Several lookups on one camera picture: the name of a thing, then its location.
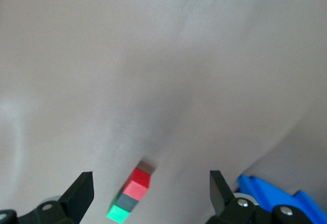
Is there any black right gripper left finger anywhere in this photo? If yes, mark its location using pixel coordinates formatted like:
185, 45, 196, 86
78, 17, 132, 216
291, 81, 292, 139
33, 171, 95, 224

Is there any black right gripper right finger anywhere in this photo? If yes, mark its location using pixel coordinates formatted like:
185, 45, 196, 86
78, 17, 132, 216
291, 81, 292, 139
204, 170, 259, 224

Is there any green cube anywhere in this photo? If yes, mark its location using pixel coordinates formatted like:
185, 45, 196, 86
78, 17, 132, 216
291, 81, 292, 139
106, 205, 130, 222

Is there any red cube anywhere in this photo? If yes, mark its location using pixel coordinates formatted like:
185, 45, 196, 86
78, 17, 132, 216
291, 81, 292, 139
122, 167, 152, 201

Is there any black cube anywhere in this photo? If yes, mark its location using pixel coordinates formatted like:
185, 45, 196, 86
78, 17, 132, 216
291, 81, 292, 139
115, 192, 138, 213

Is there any blue plastic storage bin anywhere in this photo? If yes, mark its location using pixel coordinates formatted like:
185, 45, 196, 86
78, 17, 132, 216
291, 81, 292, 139
236, 175, 327, 224

